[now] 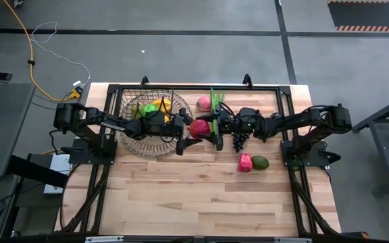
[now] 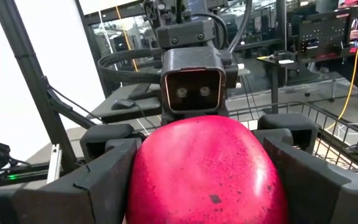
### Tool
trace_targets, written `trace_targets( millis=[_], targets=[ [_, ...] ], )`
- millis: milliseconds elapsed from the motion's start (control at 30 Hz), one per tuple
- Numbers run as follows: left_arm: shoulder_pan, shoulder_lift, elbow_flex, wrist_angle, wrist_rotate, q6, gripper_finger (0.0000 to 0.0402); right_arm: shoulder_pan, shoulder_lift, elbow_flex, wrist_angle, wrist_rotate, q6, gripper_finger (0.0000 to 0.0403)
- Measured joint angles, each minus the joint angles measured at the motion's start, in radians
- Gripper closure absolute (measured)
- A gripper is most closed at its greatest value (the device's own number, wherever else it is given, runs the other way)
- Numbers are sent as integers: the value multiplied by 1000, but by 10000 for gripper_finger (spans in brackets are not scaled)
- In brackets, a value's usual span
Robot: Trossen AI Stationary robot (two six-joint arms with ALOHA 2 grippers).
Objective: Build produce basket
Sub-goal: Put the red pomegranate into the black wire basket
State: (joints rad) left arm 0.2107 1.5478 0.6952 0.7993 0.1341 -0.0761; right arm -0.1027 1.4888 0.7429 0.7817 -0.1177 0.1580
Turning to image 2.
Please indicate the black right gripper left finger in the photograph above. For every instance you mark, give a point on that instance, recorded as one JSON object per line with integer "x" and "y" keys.
{"x": 73, "y": 199}

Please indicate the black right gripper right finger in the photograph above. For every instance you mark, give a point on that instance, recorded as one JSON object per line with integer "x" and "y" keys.
{"x": 328, "y": 199}

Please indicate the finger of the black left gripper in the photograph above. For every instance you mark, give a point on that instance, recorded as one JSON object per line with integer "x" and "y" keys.
{"x": 107, "y": 132}
{"x": 300, "y": 130}

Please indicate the red apple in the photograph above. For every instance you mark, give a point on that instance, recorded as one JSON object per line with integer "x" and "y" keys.
{"x": 204, "y": 171}

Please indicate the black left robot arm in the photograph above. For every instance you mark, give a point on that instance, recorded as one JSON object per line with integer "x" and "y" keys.
{"x": 194, "y": 9}

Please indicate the dark gray desk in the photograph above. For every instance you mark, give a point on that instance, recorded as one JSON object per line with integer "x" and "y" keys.
{"x": 110, "y": 114}

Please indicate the black computer mouse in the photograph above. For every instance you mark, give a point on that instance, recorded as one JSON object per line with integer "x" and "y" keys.
{"x": 123, "y": 104}

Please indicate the black keyboard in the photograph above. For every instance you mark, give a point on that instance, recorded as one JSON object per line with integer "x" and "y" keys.
{"x": 143, "y": 91}

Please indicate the black pegboard panel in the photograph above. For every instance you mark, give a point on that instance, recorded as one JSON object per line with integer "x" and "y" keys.
{"x": 322, "y": 34}

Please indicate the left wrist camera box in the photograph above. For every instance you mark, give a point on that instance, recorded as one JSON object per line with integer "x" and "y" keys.
{"x": 194, "y": 90}

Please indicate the black pedestal table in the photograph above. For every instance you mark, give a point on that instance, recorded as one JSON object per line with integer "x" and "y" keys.
{"x": 274, "y": 81}

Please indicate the black aluminium table frame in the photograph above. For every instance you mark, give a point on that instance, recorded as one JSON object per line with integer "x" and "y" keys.
{"x": 28, "y": 62}

